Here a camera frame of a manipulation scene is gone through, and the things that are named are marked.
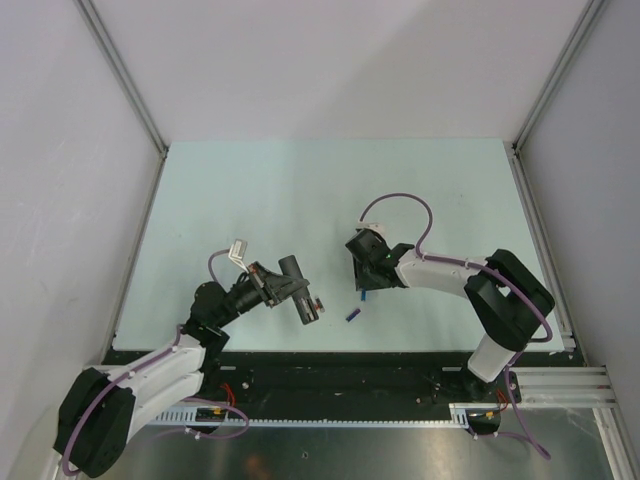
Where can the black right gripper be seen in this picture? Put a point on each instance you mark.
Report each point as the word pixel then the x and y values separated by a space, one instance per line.
pixel 362 282

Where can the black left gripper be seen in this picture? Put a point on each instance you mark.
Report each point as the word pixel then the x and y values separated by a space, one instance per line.
pixel 261 276

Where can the black remote control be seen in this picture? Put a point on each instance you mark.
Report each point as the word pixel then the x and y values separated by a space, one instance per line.
pixel 303 301

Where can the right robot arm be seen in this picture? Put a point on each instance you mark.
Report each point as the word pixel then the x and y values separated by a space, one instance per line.
pixel 511 304

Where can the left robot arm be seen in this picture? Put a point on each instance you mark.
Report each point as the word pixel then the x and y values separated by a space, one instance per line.
pixel 105 407

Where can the red and black battery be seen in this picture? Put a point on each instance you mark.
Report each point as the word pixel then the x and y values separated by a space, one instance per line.
pixel 319 305

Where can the purple battery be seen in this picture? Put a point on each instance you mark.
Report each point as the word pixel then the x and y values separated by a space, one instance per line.
pixel 353 314

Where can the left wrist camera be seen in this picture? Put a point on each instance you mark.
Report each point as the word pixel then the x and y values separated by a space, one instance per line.
pixel 237 252

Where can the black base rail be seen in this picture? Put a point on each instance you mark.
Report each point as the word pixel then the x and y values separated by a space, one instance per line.
pixel 343 387

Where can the left aluminium frame post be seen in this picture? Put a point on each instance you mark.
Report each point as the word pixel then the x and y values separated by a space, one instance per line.
pixel 111 54

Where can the aluminium frame post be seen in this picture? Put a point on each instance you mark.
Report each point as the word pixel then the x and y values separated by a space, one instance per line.
pixel 576 41
pixel 111 54

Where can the right aluminium frame post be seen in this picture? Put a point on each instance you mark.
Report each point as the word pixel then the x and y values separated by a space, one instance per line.
pixel 576 41

